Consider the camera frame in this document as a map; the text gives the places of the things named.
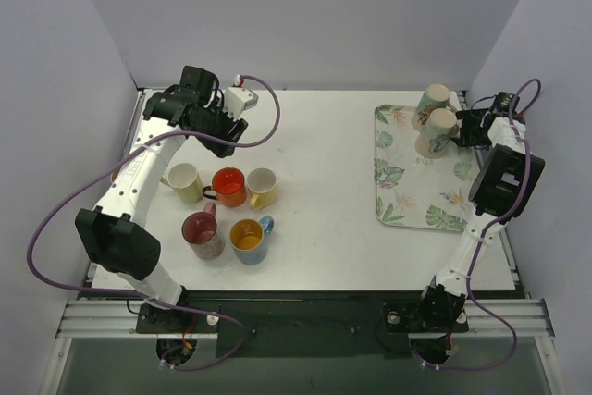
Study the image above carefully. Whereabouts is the orange mug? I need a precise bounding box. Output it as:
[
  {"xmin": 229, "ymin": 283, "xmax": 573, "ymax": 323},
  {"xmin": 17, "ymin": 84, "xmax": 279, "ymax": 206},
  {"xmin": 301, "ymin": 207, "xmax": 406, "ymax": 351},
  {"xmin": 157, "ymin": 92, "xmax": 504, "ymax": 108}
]
[{"xmin": 202, "ymin": 167, "xmax": 247, "ymax": 208}]

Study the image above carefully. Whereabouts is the tall seahorse mug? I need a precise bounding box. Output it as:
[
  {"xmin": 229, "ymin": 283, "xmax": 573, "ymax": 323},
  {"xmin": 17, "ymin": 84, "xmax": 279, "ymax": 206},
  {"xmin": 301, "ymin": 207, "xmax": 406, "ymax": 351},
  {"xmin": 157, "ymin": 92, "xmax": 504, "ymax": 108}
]
[{"xmin": 414, "ymin": 108, "xmax": 459, "ymax": 159}]

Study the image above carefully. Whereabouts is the light green mug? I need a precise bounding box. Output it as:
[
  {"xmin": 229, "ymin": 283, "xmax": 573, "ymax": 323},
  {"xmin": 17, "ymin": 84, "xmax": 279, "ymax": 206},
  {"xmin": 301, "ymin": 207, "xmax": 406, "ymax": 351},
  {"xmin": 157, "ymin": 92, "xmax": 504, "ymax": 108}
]
[{"xmin": 160, "ymin": 163, "xmax": 204, "ymax": 204}]

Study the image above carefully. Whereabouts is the tall teal floral mug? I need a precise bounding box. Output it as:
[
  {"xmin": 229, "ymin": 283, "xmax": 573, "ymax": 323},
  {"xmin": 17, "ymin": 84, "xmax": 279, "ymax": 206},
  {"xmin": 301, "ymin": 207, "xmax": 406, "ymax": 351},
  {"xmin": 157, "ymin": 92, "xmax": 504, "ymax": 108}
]
[{"xmin": 411, "ymin": 84, "xmax": 456, "ymax": 131}]

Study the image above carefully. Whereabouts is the yellow mug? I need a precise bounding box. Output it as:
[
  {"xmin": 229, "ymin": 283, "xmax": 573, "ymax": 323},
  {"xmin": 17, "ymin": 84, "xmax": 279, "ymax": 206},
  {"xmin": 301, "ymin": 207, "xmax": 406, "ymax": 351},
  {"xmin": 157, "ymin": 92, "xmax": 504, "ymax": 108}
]
[{"xmin": 247, "ymin": 167, "xmax": 278, "ymax": 211}]

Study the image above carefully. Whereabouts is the pink patterned mug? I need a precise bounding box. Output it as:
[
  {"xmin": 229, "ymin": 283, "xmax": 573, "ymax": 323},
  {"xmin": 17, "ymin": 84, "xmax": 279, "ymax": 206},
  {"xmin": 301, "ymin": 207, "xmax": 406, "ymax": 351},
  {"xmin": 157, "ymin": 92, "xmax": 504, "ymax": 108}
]
[{"xmin": 181, "ymin": 203, "xmax": 226, "ymax": 261}]

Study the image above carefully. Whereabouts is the blue glazed mug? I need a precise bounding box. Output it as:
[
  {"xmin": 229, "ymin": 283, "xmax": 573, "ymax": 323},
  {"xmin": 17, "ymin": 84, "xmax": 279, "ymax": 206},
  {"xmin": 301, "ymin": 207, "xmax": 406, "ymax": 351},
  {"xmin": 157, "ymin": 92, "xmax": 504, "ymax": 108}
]
[{"xmin": 229, "ymin": 216, "xmax": 275, "ymax": 265}]

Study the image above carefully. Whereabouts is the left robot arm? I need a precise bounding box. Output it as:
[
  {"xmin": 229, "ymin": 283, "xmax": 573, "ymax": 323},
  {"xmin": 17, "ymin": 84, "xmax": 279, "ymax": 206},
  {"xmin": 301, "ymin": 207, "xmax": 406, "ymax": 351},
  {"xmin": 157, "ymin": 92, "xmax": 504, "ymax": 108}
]
[{"xmin": 75, "ymin": 66, "xmax": 248, "ymax": 332}]

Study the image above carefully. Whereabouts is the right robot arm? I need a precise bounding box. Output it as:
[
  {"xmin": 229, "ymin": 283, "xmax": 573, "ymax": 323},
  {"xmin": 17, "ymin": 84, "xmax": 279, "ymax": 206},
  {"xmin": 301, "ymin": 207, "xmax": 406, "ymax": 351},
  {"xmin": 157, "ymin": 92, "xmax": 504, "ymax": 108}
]
[{"xmin": 413, "ymin": 92, "xmax": 545, "ymax": 332}]

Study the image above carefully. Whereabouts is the floral serving tray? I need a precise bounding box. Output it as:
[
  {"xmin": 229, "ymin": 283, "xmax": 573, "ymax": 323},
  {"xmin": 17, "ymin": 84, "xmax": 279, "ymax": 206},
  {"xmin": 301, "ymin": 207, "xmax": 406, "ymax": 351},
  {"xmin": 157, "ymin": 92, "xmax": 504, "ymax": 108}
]
[{"xmin": 374, "ymin": 104, "xmax": 479, "ymax": 232}]

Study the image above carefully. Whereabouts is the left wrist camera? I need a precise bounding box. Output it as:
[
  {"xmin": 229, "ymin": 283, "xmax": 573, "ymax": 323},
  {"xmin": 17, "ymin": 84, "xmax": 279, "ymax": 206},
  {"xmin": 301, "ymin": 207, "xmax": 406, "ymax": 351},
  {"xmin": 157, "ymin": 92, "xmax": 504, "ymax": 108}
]
[{"xmin": 222, "ymin": 87, "xmax": 259, "ymax": 121}]

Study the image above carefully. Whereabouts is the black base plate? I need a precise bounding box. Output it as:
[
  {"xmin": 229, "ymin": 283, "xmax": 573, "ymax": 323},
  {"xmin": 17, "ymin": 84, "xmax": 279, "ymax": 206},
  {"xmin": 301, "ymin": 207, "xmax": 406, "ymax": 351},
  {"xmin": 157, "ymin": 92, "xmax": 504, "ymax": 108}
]
[{"xmin": 133, "ymin": 290, "xmax": 468, "ymax": 362}]

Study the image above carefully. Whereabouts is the aluminium rail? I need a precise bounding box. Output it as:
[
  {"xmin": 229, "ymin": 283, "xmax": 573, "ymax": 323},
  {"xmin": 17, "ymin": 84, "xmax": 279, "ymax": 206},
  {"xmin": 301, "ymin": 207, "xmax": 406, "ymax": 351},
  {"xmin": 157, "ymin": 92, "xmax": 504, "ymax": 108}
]
[{"xmin": 56, "ymin": 299, "xmax": 555, "ymax": 339}]

